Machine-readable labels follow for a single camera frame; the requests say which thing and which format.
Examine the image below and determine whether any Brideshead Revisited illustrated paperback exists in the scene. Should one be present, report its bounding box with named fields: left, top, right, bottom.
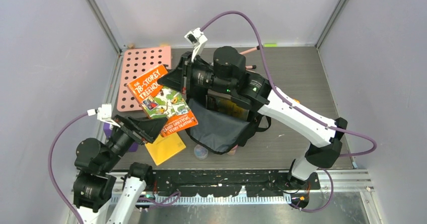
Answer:
left=206, top=95, right=249, bottom=121

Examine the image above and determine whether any purple card holder box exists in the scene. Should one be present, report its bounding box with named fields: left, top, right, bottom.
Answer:
left=103, top=123, right=138, bottom=153

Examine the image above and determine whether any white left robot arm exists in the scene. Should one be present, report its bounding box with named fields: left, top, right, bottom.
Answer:
left=73, top=115, right=168, bottom=223

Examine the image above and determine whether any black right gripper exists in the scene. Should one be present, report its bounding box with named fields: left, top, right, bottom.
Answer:
left=158, top=51, right=234, bottom=95

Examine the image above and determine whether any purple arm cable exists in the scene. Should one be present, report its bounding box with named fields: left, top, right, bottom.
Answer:
left=200, top=11, right=378, bottom=214
left=47, top=112, right=182, bottom=224

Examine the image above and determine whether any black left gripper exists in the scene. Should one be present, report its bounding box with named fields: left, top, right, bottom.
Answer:
left=102, top=112, right=168, bottom=171

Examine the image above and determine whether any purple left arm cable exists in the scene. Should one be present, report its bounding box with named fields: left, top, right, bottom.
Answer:
left=47, top=112, right=182, bottom=224

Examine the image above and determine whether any yellow illustrated book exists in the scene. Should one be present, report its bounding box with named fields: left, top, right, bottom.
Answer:
left=145, top=133, right=186, bottom=166

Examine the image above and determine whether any pink lid jar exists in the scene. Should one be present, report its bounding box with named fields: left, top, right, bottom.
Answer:
left=227, top=146, right=238, bottom=156

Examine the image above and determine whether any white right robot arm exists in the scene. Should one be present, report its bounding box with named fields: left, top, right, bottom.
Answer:
left=158, top=46, right=347, bottom=189

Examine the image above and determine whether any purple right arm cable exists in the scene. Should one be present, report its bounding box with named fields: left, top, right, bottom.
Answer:
left=200, top=11, right=378, bottom=214

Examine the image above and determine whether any pink perforated board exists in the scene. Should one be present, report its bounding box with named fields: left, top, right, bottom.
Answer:
left=116, top=46, right=172, bottom=112

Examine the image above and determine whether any aluminium frame rail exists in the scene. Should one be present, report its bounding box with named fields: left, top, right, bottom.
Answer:
left=70, top=171, right=376, bottom=206

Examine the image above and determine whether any black backpack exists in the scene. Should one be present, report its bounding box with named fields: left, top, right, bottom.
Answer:
left=186, top=89, right=271, bottom=155

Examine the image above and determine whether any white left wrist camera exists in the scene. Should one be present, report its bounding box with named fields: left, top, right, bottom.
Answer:
left=87, top=104, right=120, bottom=127

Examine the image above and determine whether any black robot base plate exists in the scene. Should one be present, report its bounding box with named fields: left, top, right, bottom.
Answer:
left=145, top=169, right=320, bottom=197

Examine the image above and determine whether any pink stand with black feet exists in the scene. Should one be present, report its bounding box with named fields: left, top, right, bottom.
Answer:
left=239, top=45, right=260, bottom=72

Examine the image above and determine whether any orange 78-Storey Treehouse book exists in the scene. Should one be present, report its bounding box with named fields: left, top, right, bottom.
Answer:
left=127, top=65, right=198, bottom=137

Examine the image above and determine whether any clear jar of beads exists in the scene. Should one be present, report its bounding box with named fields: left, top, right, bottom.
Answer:
left=194, top=144, right=209, bottom=160

